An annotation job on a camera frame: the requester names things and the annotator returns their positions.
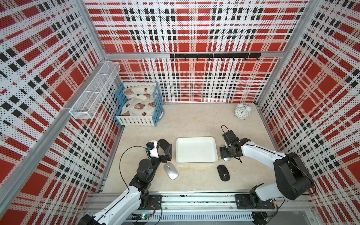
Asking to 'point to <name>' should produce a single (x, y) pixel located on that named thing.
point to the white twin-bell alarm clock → (243, 110)
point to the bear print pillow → (145, 91)
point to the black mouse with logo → (223, 173)
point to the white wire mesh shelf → (89, 101)
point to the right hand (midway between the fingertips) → (228, 152)
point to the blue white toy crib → (159, 114)
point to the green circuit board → (146, 216)
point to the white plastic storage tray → (196, 150)
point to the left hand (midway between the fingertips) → (167, 143)
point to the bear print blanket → (137, 106)
